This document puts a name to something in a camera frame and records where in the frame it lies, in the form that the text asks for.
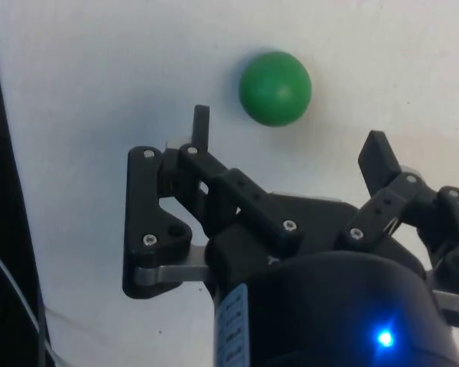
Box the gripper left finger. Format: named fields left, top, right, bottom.
left=122, top=103, right=306, bottom=300

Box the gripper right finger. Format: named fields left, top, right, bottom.
left=340, top=129, right=459, bottom=330

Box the green ball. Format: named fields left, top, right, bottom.
left=239, top=50, right=313, bottom=127

